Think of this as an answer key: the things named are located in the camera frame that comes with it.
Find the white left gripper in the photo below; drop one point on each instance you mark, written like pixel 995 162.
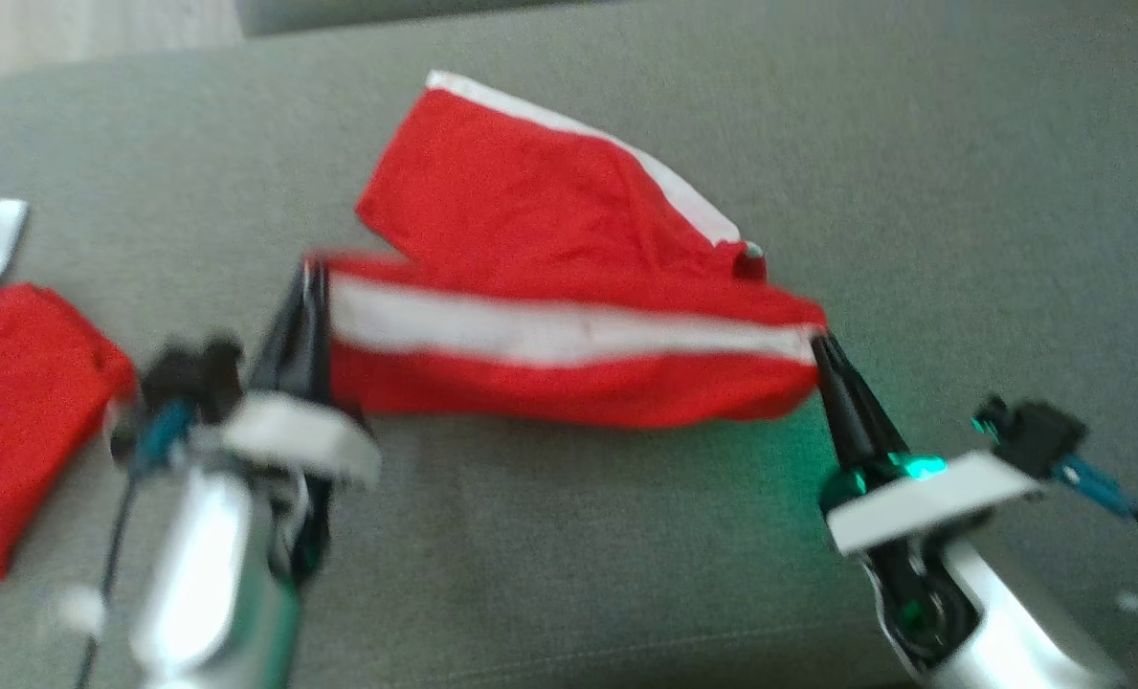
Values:
pixel 310 440

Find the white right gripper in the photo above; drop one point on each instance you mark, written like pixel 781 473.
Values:
pixel 932 502

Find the red shorts white stripe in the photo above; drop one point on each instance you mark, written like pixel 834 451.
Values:
pixel 530 201

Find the red basketball jersey white panels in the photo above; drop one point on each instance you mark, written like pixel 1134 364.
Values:
pixel 23 402

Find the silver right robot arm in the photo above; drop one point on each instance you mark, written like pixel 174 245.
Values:
pixel 1009 632

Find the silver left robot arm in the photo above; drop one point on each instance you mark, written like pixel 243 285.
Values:
pixel 205 574

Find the grey sofa seat cushion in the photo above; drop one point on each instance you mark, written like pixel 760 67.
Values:
pixel 961 191

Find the grey sofa back cushion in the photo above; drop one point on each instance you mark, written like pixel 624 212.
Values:
pixel 358 11

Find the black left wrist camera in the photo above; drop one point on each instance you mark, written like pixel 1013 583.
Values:
pixel 190 378

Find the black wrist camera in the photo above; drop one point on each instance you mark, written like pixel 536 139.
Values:
pixel 1033 435
pixel 190 378

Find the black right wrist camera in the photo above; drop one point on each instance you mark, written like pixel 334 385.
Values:
pixel 1033 435

